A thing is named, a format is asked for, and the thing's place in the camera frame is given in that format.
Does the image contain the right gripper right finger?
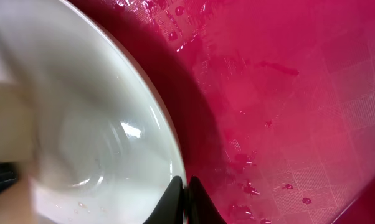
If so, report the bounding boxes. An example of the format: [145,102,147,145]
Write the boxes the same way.
[187,176,226,224]

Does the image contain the white plate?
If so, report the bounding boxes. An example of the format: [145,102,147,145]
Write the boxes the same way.
[0,1,186,223]

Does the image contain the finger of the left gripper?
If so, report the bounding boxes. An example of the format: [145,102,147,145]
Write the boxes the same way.
[0,162,19,193]

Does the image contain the green yellow sponge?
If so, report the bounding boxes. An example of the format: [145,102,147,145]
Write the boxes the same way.
[0,82,34,162]

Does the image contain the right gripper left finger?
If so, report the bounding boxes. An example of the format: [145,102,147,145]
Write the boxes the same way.
[144,176,184,224]

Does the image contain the red plastic tray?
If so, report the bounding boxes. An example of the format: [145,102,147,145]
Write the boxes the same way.
[75,0,375,223]

